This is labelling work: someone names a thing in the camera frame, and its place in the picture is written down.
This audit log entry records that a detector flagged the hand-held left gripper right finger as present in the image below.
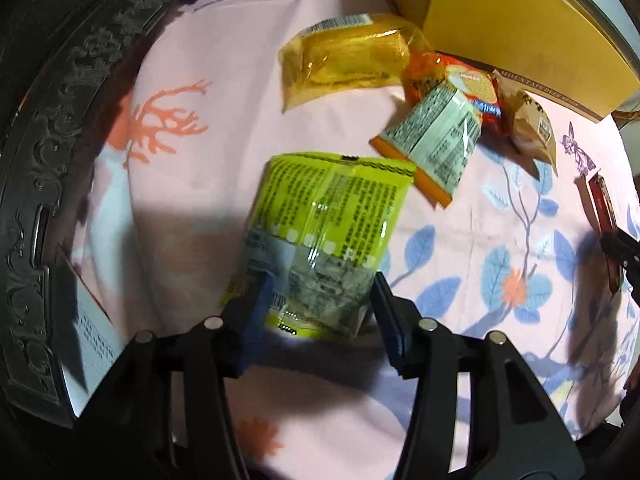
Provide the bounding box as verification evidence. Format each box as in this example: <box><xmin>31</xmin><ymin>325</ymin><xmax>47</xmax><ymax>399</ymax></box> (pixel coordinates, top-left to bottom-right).
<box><xmin>370</xmin><ymin>272</ymin><xmax>586</xmax><ymax>480</ymax></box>

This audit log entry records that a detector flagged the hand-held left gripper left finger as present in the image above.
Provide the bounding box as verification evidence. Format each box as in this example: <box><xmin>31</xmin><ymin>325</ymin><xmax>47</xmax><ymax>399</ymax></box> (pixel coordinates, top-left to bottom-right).
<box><xmin>75</xmin><ymin>272</ymin><xmax>276</xmax><ymax>480</ymax></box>

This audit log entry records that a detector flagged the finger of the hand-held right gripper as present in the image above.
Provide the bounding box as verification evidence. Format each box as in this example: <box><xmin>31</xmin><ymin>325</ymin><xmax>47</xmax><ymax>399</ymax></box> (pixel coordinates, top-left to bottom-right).
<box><xmin>600</xmin><ymin>227</ymin><xmax>640</xmax><ymax>307</ymax></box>

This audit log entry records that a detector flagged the red snack packet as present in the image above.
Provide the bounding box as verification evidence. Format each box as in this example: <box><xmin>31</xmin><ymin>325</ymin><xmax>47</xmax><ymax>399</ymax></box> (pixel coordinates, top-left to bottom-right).
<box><xmin>587</xmin><ymin>172</ymin><xmax>625</xmax><ymax>295</ymax></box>

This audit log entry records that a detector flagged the green-yellow snack packet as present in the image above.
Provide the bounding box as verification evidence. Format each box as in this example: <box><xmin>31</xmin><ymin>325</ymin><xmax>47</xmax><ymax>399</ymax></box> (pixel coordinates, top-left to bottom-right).
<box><xmin>222</xmin><ymin>151</ymin><xmax>417</xmax><ymax>343</ymax></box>

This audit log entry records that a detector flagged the yellow cardboard box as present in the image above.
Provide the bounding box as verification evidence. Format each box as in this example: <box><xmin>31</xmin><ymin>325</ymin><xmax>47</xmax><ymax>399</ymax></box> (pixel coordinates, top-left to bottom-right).
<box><xmin>375</xmin><ymin>0</ymin><xmax>640</xmax><ymax>123</ymax></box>

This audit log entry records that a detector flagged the beige snack packet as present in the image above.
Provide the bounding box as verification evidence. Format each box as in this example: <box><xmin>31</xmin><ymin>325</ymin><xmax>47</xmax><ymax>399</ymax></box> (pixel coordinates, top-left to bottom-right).
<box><xmin>492</xmin><ymin>69</ymin><xmax>559</xmax><ymax>177</ymax></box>

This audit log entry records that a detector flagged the white printed paper box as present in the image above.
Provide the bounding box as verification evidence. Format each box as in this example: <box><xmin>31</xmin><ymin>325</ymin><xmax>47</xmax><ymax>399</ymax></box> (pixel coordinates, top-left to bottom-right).
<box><xmin>44</xmin><ymin>245</ymin><xmax>128</xmax><ymax>429</ymax></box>

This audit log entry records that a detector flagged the orange packet with white label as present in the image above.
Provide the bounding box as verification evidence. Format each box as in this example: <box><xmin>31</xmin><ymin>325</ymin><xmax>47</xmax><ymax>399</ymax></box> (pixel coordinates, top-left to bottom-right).
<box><xmin>370</xmin><ymin>77</ymin><xmax>485</xmax><ymax>209</ymax></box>

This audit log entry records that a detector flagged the pink floral bedsheet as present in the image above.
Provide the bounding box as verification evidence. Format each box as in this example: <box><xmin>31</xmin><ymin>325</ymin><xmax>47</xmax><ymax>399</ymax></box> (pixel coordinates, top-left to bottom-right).
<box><xmin>65</xmin><ymin>0</ymin><xmax>640</xmax><ymax>476</ymax></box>

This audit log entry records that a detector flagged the red-orange biscuit packet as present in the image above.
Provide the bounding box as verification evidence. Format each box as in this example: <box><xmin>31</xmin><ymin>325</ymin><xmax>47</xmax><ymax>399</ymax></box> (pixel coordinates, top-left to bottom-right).
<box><xmin>404</xmin><ymin>50</ymin><xmax>505</xmax><ymax>137</ymax></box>

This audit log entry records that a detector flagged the yellow snack packet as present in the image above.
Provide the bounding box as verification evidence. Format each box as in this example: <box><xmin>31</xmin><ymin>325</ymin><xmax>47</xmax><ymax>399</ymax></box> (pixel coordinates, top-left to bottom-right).
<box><xmin>279</xmin><ymin>12</ymin><xmax>431</xmax><ymax>112</ymax></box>

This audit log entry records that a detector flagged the dark carved bed frame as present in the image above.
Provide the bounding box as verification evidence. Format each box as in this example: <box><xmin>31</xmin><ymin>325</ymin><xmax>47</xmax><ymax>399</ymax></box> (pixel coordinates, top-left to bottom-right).
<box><xmin>0</xmin><ymin>0</ymin><xmax>221</xmax><ymax>461</ymax></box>

